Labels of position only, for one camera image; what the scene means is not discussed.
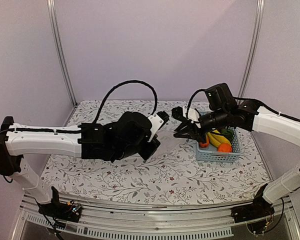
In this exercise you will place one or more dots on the right aluminium frame post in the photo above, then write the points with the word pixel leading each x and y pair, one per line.
pixel 260 5

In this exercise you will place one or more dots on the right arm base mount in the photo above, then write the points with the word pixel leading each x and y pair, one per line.
pixel 259 208

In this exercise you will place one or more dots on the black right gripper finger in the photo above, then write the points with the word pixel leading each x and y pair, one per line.
pixel 177 113
pixel 183 133

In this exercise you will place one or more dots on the orange toy fruit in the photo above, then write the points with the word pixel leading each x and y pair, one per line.
pixel 225 148

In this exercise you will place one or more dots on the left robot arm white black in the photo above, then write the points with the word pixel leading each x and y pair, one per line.
pixel 133 133

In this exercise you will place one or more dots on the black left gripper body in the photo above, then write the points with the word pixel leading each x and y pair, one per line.
pixel 147 153

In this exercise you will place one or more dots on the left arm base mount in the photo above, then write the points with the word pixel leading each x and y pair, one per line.
pixel 70 211

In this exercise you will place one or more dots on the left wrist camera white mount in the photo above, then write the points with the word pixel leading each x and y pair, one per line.
pixel 157 121

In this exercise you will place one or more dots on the clear zip top bag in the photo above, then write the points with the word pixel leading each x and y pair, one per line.
pixel 170 145

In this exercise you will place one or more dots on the left aluminium frame post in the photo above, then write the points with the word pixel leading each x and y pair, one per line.
pixel 60 52

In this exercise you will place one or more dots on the green orange carrot toy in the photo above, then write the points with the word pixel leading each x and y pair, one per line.
pixel 205 143

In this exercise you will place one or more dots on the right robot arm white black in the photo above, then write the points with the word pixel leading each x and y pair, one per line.
pixel 215 108

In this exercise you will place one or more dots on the light blue plastic basket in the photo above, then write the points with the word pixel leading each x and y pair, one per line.
pixel 210 153

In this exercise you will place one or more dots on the front aluminium rail frame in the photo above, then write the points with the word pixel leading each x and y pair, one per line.
pixel 112 220

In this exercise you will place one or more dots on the yellow banana toy bunch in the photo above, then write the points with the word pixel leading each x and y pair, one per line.
pixel 216 138

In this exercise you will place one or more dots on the dark green pepper toy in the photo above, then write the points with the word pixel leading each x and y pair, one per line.
pixel 227 133

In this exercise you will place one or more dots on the floral patterned table mat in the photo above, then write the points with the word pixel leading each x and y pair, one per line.
pixel 170 180

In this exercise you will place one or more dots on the aluminium frame post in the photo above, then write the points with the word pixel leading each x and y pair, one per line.
pixel 260 5
pixel 60 52

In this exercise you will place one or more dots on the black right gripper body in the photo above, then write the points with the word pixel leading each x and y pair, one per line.
pixel 200 137

